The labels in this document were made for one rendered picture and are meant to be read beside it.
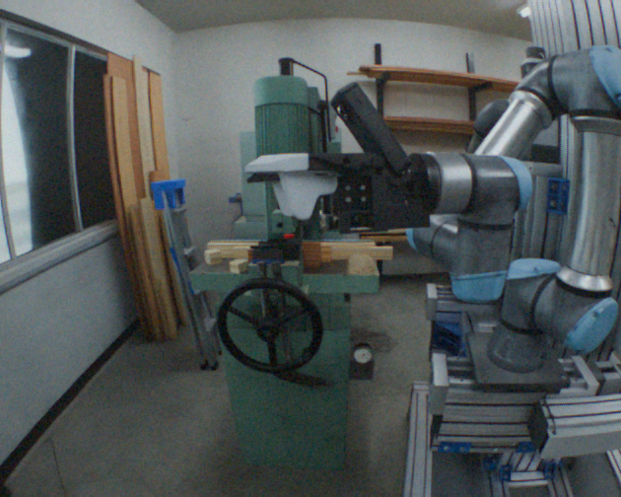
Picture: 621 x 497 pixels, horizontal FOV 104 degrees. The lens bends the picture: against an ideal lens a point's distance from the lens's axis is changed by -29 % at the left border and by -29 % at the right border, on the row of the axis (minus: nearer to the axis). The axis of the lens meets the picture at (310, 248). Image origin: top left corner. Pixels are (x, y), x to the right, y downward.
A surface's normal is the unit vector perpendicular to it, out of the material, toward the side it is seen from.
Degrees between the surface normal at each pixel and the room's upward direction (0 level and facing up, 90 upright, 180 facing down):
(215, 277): 90
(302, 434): 90
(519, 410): 90
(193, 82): 90
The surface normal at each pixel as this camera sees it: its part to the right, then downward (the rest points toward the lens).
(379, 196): 0.16, 0.12
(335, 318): -0.09, 0.26
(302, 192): 0.61, 0.07
